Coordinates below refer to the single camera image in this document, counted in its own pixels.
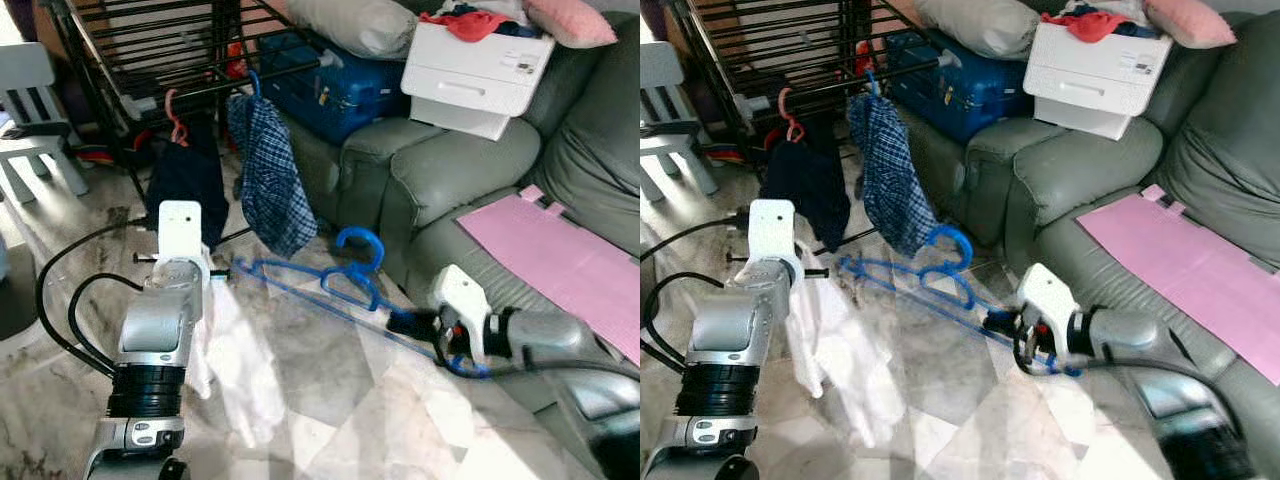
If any pink clothes hanger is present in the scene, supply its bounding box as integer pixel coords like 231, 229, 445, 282
778, 87, 807, 144
162, 87, 192, 149

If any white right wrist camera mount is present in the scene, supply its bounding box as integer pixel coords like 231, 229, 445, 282
430, 264, 493, 363
1015, 263, 1079, 363

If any white child chair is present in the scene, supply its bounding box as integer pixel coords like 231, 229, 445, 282
0, 42, 91, 207
640, 42, 719, 201

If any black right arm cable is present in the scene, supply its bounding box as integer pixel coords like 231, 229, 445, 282
440, 350, 641, 383
1012, 320, 1231, 401

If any pink flat mat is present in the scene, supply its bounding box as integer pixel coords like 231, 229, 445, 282
1075, 183, 1280, 376
455, 184, 641, 368

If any grey pillow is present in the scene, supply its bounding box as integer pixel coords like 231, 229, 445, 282
912, 0, 1041, 61
280, 0, 421, 62

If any blue plaid garment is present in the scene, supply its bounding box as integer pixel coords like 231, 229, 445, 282
225, 92, 320, 260
848, 92, 941, 259

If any navy blue garment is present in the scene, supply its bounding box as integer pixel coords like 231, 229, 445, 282
760, 125, 851, 251
144, 125, 233, 253

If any red cloth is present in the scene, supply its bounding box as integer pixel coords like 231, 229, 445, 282
1040, 8, 1131, 44
418, 8, 513, 44

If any white shirt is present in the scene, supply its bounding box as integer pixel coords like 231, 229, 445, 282
183, 268, 293, 453
785, 262, 906, 451

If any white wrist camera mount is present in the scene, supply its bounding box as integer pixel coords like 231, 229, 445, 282
1015, 263, 1079, 363
430, 264, 493, 363
747, 198, 801, 276
157, 199, 214, 279

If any pink pillow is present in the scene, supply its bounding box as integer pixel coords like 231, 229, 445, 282
1143, 0, 1238, 49
521, 0, 620, 50

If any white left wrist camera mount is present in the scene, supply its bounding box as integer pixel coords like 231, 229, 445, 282
157, 199, 214, 279
747, 198, 801, 276

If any grey green leather sofa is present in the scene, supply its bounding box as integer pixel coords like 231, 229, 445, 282
900, 10, 1280, 480
283, 10, 641, 416

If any blue suitcase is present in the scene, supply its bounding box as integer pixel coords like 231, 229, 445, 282
885, 30, 1036, 146
257, 30, 413, 147

